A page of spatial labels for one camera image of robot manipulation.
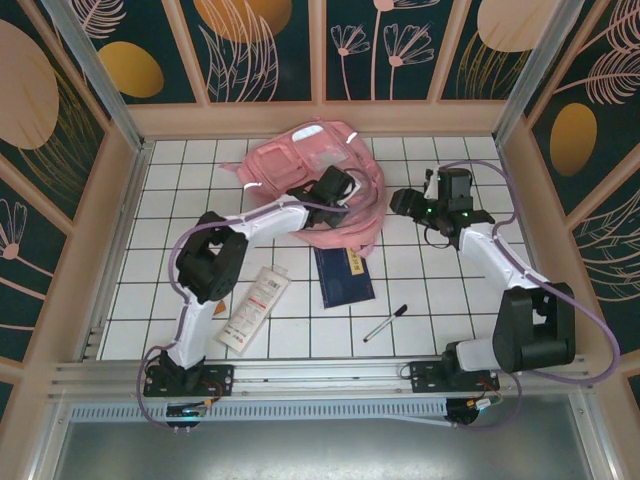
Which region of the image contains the grey slotted cable duct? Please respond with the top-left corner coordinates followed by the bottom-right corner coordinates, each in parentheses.
top-left (69, 397), bottom-right (451, 427)

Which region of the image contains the small circuit board with wires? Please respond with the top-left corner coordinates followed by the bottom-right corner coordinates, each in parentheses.
top-left (447, 394), bottom-right (501, 416)
top-left (166, 399), bottom-right (224, 420)

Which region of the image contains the grey metal panel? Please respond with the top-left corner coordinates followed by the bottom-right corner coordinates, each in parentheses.
top-left (49, 419), bottom-right (601, 480)

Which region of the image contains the aluminium frame post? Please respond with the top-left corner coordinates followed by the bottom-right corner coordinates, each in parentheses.
top-left (42, 0), bottom-right (146, 146)
top-left (492, 0), bottom-right (576, 144)

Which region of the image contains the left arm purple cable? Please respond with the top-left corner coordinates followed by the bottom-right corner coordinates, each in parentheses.
top-left (132, 169), bottom-right (381, 432)

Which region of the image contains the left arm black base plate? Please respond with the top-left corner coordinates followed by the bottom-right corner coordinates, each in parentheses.
top-left (143, 363), bottom-right (236, 399)

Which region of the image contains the white pencil case package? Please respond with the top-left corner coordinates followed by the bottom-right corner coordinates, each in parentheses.
top-left (213, 265), bottom-right (292, 357)

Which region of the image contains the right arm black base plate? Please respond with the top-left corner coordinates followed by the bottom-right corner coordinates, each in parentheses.
top-left (408, 360), bottom-right (501, 395)

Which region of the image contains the pink backpack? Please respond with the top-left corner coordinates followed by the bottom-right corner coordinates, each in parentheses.
top-left (219, 114), bottom-right (389, 259)

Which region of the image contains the black and white marker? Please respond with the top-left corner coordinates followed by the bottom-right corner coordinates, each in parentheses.
top-left (362, 303), bottom-right (409, 344)

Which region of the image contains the aluminium mounting rail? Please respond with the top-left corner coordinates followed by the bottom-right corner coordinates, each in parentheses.
top-left (49, 354), bottom-right (596, 401)

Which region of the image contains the dark blue notebook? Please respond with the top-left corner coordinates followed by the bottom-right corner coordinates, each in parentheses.
top-left (314, 244), bottom-right (376, 310)

